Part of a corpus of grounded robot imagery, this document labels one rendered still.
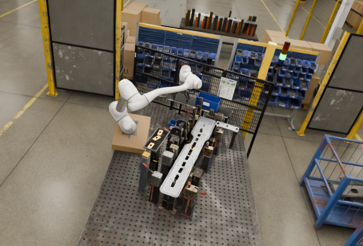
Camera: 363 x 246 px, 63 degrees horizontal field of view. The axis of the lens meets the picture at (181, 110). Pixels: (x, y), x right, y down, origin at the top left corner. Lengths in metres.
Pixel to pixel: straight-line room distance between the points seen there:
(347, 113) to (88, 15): 4.74
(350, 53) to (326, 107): 1.03
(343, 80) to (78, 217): 4.54
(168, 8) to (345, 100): 6.01
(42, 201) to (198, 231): 2.01
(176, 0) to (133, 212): 7.61
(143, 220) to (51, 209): 1.40
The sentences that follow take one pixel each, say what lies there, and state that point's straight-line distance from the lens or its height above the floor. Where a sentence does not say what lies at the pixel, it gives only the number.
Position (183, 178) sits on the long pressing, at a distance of 2.90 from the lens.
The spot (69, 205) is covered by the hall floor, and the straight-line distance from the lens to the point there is 3.97.
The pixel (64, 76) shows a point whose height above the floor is 0.43.
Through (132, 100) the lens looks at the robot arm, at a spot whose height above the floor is 1.62.
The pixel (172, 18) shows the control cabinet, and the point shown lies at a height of 0.36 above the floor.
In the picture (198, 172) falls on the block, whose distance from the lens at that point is 2.95.
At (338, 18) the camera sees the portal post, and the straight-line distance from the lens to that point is 7.39.
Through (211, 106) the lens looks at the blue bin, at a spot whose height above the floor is 1.09.
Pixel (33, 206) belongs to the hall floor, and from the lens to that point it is 4.05.
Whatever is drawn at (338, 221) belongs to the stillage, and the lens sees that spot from 4.41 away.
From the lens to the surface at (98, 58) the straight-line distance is 5.29.
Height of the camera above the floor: 3.08
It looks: 33 degrees down
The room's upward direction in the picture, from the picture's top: 10 degrees clockwise
